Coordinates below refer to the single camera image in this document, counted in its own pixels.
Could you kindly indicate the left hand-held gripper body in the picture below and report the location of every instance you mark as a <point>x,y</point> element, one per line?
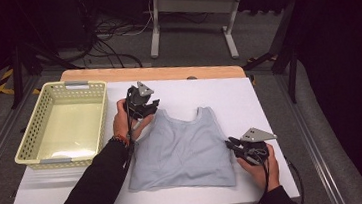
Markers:
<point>138,99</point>

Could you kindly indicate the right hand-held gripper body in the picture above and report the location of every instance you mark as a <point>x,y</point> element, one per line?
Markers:
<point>254,148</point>

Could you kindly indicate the grey tank top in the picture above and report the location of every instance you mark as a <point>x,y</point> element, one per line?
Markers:
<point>180,152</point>

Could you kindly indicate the yellow plastic basket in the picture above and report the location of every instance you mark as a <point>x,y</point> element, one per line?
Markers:
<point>67,129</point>

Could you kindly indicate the person's left hand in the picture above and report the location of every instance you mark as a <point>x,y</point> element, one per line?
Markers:
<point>122,122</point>

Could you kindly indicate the person's right hand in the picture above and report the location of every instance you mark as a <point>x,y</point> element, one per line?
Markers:
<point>266,174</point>

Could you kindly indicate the white table mat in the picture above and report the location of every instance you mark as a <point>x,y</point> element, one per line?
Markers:
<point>184,91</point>

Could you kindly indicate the black metal stand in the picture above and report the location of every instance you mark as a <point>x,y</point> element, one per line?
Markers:
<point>290,54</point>

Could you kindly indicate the white metal stand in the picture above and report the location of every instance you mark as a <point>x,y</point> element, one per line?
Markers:
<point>193,5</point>

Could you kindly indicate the black tripod stand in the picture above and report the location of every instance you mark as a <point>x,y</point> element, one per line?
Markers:
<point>17,77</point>

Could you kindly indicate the yellow black floor tape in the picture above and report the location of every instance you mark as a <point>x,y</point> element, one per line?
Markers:
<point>3,84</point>

